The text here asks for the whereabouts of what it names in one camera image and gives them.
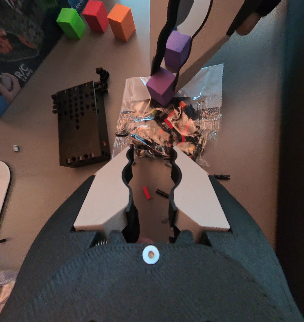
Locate green foam cube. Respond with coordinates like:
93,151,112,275
56,8,86,39

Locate black connector cluster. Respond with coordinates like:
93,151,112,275
95,67,110,91

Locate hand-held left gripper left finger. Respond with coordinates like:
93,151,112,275
74,145,140,243

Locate person's right hand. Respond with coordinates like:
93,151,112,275
236,11,260,36

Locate clear bag of building parts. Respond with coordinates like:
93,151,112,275
112,63,224,167

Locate purple foam cube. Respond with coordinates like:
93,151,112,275
146,67,177,107
165,30,192,72

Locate red foam cube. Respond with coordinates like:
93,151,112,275
82,0,110,33

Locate blue toy robot box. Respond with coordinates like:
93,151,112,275
0,0,88,118

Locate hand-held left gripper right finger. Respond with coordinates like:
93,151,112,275
168,145,231,243

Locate black perforated building plate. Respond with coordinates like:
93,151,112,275
51,80,111,167

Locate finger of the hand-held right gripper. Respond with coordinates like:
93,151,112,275
149,0,183,76
173,0,246,91

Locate clear printed plastic bag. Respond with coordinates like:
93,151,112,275
0,270,17,305

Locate orange foam cube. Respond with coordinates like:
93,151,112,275
107,4,136,42

